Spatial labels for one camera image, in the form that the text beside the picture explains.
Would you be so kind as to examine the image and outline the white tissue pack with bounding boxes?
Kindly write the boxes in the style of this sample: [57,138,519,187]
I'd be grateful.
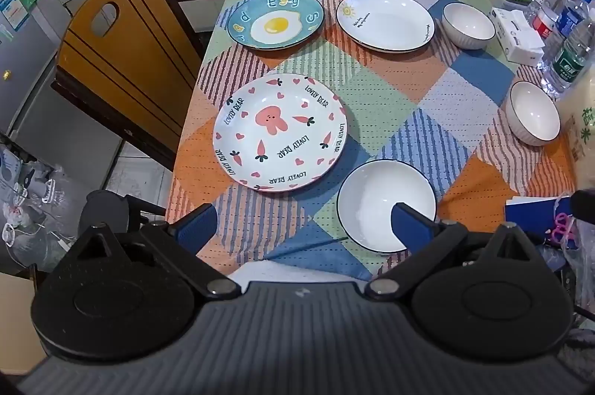
[490,7,546,65]

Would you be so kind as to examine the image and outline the green label water bottle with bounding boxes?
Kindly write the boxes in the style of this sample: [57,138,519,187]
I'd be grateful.
[540,21,595,98]

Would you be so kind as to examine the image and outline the white plate with sun print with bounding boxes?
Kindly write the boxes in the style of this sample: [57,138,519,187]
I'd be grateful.
[335,0,436,53]

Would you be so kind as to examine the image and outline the teal fried egg plate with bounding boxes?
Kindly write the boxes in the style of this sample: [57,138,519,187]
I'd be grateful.
[227,0,325,51]

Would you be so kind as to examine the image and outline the patchwork tablecloth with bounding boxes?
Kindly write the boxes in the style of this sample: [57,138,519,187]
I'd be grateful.
[165,0,582,281]

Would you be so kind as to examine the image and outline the pink plastic object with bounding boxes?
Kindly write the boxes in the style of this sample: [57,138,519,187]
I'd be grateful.
[546,211,577,245]

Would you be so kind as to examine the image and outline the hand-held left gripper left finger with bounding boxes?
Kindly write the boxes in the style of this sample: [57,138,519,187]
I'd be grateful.
[74,204,243,298]

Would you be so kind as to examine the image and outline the blue label water bottle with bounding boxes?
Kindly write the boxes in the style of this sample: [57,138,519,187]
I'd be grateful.
[544,0,595,52]

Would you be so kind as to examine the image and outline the red label water bottle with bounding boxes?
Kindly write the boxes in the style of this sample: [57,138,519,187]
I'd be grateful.
[531,0,572,41]

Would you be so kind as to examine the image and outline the clear plastic bag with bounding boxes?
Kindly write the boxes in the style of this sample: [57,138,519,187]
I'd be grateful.
[0,144,90,271]

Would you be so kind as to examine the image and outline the blue notebook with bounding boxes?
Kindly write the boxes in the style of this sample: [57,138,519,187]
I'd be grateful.
[504,195,577,239]

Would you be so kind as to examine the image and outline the white bowl with dark rim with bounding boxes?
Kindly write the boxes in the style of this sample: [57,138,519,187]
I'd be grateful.
[441,2,496,50]
[337,159,438,255]
[505,80,561,146]

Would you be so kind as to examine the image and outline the black round object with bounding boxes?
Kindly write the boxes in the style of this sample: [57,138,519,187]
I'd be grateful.
[78,190,169,234]

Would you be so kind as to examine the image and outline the white plate with pink rabbit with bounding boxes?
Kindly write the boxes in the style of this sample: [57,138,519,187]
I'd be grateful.
[213,73,349,192]

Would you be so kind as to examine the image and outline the grey refrigerator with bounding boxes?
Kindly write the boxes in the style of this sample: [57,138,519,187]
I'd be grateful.
[0,0,62,136]

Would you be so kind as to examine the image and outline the wooden chair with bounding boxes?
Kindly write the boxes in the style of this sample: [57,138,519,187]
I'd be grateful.
[51,0,205,171]

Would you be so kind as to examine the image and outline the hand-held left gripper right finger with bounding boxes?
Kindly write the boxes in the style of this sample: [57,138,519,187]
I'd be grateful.
[364,202,541,298]

